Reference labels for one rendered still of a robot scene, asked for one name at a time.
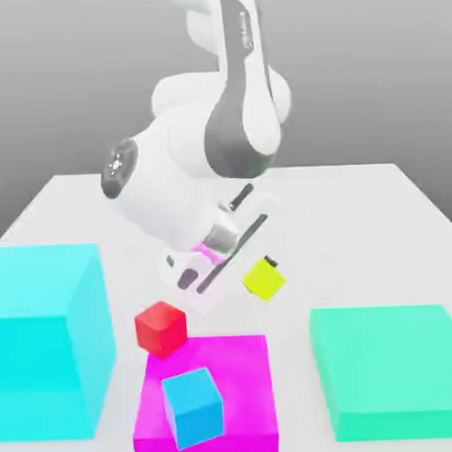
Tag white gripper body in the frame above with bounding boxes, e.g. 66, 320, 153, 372
189, 204, 289, 318

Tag small yellow cube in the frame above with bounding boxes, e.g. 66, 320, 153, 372
240, 255, 288, 304

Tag small red cube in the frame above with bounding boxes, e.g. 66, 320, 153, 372
133, 299, 191, 362

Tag small blue cube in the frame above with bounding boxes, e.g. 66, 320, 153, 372
160, 366, 226, 452

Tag large magenta box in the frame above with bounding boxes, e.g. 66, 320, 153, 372
129, 333, 281, 452

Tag large mint green box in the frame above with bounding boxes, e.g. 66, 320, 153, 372
308, 303, 452, 445

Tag large cyan box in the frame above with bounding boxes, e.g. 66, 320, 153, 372
0, 242, 122, 445

